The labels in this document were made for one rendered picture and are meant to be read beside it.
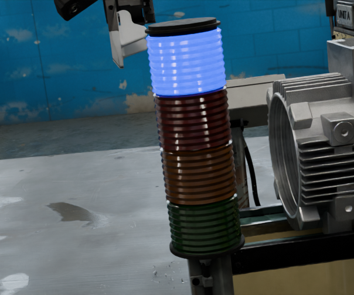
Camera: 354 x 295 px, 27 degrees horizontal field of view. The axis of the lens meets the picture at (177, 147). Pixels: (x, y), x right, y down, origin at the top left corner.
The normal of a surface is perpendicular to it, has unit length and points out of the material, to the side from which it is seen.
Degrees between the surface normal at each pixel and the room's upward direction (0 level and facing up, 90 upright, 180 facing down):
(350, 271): 90
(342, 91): 88
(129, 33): 54
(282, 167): 62
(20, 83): 90
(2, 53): 90
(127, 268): 0
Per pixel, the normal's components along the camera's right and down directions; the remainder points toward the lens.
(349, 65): -0.99, 0.14
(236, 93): -0.01, -0.42
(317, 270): 0.07, 0.23
